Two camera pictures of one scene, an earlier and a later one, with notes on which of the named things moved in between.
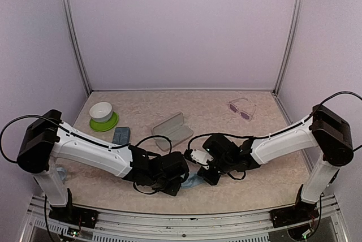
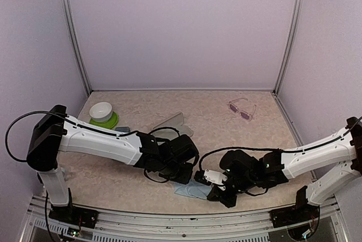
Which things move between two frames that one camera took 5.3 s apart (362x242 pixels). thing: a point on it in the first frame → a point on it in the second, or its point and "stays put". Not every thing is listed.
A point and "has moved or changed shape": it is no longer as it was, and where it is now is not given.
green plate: x=104 y=126 stays put
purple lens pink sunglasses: x=235 y=109 stays put
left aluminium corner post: x=68 y=11 stays put
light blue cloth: x=193 y=179 has moved or changed shape
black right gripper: x=213 y=180 → x=215 y=191
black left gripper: x=173 y=190 → x=186 y=177
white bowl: x=101 y=112 stays put
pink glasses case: x=173 y=129 stays put
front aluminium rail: x=253 y=226 stays put
